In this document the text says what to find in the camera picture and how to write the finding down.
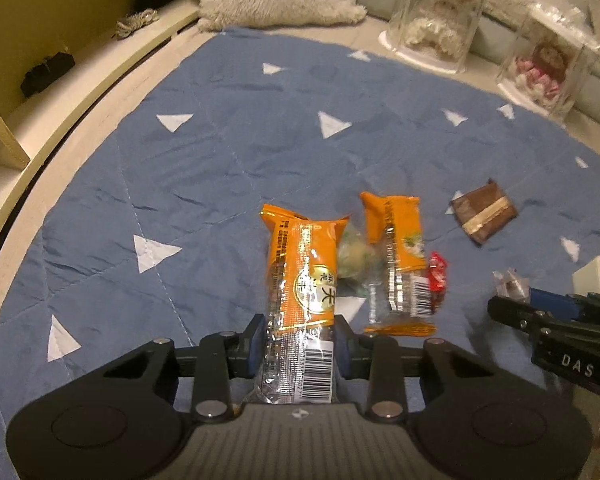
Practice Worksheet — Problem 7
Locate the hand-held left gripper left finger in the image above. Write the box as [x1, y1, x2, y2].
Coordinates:
[100, 312, 267, 423]

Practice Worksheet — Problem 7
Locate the pink dress doll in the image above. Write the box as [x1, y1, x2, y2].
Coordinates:
[512, 42, 568, 108]

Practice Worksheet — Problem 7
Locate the red candy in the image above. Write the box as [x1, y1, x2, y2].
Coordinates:
[427, 252, 451, 306]

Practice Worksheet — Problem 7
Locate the green clear candy packet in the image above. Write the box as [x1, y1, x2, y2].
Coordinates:
[340, 230, 381, 301]

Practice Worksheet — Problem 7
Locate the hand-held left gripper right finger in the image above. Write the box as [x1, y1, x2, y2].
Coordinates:
[334, 316, 501, 423]

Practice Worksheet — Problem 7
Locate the small black item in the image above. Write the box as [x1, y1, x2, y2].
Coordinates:
[20, 52, 76, 98]

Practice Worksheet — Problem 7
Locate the brown chocolate bar wrapper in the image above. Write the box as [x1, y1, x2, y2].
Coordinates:
[450, 180, 518, 247]

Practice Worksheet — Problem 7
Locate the curved wooden shelf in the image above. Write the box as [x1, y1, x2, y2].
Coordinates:
[0, 0, 201, 271]

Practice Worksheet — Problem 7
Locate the beige rope bundle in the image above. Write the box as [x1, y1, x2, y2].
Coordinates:
[115, 8, 160, 40]

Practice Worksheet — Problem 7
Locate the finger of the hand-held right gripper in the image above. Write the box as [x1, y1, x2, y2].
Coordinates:
[487, 295, 600, 347]
[530, 287, 600, 322]

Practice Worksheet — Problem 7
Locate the clear case with pink doll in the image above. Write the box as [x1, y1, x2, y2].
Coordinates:
[496, 2, 600, 126]

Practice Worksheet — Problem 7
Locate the cream dress doll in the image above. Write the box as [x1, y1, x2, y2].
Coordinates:
[405, 0, 473, 58]

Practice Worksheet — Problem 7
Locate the blue quilted triangle mat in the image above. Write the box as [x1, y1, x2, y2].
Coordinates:
[0, 27, 600, 411]

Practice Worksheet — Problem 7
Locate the grey candy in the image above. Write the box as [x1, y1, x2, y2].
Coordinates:
[492, 267, 531, 302]

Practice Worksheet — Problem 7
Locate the orange snack packet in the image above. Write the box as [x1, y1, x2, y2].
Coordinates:
[358, 192, 438, 336]
[258, 203, 351, 406]

